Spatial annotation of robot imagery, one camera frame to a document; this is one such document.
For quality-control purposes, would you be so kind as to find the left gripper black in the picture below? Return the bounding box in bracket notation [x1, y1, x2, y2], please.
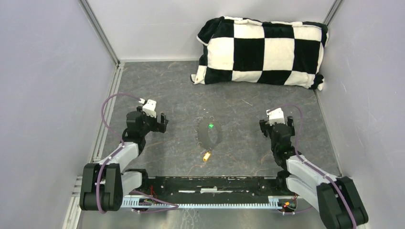
[137, 106, 168, 136]

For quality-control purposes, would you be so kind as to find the yellow key tag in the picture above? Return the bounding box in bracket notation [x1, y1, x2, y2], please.
[202, 151, 212, 162]

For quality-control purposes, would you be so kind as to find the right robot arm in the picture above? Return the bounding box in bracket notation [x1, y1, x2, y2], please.
[259, 116, 369, 229]

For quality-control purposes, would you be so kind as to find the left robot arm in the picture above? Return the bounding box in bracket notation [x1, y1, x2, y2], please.
[79, 106, 168, 213]

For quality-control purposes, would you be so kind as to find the right base circuit board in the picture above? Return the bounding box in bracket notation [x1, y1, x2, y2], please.
[278, 200, 298, 212]

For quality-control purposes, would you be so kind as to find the base circuit board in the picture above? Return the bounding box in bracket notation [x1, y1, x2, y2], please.
[278, 200, 298, 212]
[138, 197, 157, 206]

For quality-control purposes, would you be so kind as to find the left base circuit board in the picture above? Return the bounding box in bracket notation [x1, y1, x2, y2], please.
[138, 197, 157, 206]

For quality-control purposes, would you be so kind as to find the black white checkered pillow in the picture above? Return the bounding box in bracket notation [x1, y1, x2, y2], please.
[190, 16, 329, 90]

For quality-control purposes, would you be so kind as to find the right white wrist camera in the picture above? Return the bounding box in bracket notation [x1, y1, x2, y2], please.
[266, 108, 285, 126]

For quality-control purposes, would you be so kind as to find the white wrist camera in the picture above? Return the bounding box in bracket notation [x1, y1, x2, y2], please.
[266, 108, 285, 126]
[139, 98, 157, 118]

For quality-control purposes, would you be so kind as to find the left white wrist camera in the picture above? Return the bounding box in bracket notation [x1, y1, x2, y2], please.
[139, 98, 157, 118]

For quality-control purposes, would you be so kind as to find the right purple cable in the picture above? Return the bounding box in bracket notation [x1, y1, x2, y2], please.
[269, 104, 358, 229]

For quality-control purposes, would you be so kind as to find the purple cable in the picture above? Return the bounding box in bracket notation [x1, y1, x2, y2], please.
[269, 104, 358, 229]
[95, 92, 180, 215]

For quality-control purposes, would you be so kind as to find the aluminium frame rail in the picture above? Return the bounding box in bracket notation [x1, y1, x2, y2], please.
[71, 176, 359, 199]

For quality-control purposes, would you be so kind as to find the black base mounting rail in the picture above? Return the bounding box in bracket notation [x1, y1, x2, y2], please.
[137, 176, 294, 204]

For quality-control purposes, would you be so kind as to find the white toothed cable strip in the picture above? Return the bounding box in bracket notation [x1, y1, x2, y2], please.
[121, 196, 282, 210]

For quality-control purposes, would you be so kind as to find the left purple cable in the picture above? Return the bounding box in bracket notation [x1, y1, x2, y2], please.
[95, 92, 180, 215]

